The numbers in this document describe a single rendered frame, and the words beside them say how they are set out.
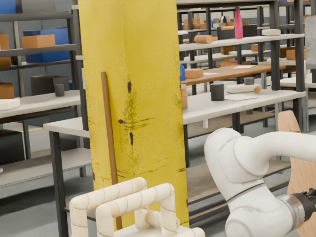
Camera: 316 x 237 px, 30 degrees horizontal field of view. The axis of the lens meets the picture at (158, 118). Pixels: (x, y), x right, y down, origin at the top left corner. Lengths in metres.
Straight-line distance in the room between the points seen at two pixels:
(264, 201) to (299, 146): 0.17
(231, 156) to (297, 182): 0.42
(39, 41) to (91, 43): 3.17
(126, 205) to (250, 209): 0.35
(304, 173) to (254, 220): 0.42
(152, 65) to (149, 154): 0.34
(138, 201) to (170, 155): 1.17
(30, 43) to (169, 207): 4.33
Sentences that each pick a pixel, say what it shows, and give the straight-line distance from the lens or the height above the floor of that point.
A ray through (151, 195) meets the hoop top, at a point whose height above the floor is 1.20.
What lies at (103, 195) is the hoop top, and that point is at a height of 1.20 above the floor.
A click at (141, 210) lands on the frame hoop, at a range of 1.29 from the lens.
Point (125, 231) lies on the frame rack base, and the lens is 1.29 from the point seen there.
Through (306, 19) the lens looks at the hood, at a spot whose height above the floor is 1.52.
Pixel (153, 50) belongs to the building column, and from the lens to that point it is 2.22.
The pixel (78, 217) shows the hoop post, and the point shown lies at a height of 1.18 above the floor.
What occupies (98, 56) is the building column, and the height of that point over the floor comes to 1.42.
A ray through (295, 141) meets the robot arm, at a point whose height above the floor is 1.27.
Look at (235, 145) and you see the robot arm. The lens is 1.37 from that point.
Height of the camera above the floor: 1.54
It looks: 9 degrees down
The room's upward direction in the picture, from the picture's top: 4 degrees counter-clockwise
